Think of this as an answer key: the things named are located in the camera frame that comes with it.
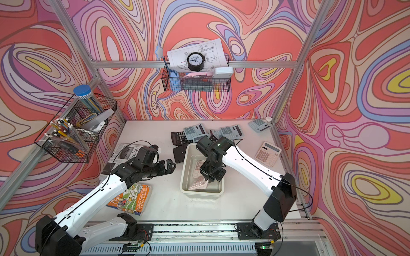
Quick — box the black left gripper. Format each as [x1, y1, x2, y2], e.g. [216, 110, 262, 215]
[141, 157, 177, 179]

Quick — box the pink calculator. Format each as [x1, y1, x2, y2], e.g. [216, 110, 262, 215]
[192, 160, 205, 179]
[188, 176, 209, 191]
[255, 141, 282, 167]

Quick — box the cream plastic storage box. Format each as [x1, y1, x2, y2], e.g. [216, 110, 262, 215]
[179, 143, 225, 197]

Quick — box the black calculator face up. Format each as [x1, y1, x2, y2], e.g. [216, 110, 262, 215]
[170, 131, 193, 147]

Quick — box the black calculator face down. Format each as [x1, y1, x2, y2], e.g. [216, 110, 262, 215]
[173, 144, 189, 164]

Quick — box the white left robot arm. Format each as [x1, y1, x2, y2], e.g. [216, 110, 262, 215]
[35, 147, 176, 256]

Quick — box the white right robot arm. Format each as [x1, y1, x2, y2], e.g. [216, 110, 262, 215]
[196, 137, 297, 236]

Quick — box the small blue calculator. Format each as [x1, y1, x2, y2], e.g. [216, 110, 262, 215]
[192, 133, 209, 143]

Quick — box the blue calculator back middle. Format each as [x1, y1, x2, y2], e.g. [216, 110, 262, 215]
[220, 124, 244, 141]

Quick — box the blue calculator back left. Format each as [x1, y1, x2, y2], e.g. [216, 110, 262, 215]
[183, 123, 207, 140]

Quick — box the blue calculator far corner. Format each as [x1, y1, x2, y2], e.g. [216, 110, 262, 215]
[248, 118, 272, 133]

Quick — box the white box in basket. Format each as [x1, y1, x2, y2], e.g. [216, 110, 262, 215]
[212, 67, 234, 79]

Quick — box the newspaper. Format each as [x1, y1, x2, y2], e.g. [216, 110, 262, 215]
[99, 140, 149, 184]

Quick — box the colourful children's book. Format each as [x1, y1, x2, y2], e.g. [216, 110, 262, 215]
[107, 183, 152, 216]

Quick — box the grey stapler in basket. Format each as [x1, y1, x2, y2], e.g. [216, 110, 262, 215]
[80, 108, 114, 133]

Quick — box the clear cup of pencils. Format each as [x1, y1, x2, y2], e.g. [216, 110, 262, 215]
[44, 118, 90, 156]

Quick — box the blue lid pencil jar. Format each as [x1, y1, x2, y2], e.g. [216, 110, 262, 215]
[73, 84, 104, 114]

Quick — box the black round clock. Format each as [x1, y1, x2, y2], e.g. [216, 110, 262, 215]
[187, 52, 205, 71]

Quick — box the white paper drawing sheet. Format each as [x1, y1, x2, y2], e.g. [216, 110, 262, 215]
[167, 39, 228, 73]

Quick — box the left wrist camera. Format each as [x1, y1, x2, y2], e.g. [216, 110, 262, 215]
[136, 147, 159, 164]

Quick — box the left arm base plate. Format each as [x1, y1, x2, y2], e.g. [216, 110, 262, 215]
[110, 224, 154, 242]

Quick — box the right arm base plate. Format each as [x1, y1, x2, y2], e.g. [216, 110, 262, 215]
[234, 223, 281, 242]

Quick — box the black wire basket left wall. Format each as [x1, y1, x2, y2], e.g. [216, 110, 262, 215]
[34, 98, 112, 163]

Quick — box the black wire basket wall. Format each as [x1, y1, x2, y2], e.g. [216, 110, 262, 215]
[161, 64, 231, 92]
[34, 98, 112, 163]

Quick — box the black wire basket back wall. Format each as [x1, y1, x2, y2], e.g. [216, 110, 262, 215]
[161, 64, 231, 92]

